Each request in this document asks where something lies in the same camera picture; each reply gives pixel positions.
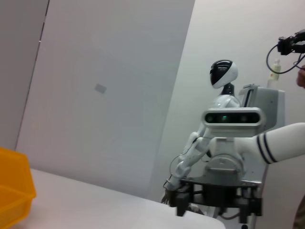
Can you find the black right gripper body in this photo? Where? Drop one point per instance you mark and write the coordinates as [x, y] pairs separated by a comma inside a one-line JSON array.
[[219, 190]]

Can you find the white background robot body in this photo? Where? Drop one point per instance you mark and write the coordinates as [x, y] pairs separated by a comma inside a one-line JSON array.
[[267, 109]]

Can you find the yellow plastic storage bin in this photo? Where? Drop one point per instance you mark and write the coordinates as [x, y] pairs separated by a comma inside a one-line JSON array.
[[14, 186]]

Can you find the black handheld camera rig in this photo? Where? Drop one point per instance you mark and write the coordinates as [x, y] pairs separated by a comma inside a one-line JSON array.
[[290, 45]]

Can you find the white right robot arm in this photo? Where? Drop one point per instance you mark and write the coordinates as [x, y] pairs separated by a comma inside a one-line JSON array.
[[281, 143]]

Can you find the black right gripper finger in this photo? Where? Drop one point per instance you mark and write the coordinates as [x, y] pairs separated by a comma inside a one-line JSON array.
[[245, 210], [182, 202]]

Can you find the white labelled plastic bottle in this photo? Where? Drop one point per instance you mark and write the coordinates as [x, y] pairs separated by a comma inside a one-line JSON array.
[[273, 76]]

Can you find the grey tape patch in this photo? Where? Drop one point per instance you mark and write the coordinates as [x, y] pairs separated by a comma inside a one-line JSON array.
[[100, 88]]

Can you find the black white background robot head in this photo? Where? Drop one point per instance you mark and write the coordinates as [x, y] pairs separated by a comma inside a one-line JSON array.
[[222, 74]]

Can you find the dark background device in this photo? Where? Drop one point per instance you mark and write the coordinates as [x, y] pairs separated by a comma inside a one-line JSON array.
[[196, 208]]

